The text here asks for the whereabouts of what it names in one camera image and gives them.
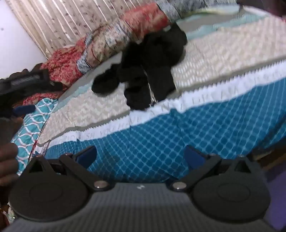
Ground wooden bed frame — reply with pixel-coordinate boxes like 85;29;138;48
252;143;286;172

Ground teal wavy patterned pillow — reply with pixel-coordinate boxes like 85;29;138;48
10;98;60;170

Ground person's left hand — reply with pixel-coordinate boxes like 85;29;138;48
0;118;20;186

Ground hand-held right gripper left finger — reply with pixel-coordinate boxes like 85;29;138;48
28;145;113;192

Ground grey patterned blanket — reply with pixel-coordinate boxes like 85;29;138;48
156;0;244;23

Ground cream floral curtain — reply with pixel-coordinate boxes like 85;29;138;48
7;0;161;59

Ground black pants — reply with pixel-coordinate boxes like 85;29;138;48
91;22;188;110

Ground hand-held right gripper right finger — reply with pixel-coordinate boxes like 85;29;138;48
169;145;254;192

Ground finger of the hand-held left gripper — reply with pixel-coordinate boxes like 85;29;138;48
12;104;36;117

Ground red floral quilt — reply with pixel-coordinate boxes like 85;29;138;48
22;2;172;105

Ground teal and cream patterned bedspread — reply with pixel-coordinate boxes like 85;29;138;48
36;7;286;181

